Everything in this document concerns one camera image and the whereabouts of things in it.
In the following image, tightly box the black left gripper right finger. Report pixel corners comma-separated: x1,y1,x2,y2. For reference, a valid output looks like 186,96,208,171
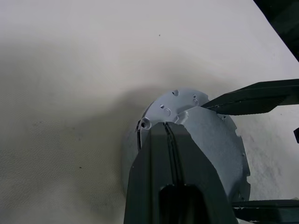
167,122,237,224

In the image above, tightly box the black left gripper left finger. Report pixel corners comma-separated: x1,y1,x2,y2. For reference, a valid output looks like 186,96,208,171
123,121,175,224

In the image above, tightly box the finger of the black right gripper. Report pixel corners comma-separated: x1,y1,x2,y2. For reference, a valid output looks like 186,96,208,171
200,78,299,117
231,199,299,223

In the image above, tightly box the grey round motor lid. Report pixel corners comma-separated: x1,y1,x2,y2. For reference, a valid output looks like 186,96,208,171
137,87,251,206

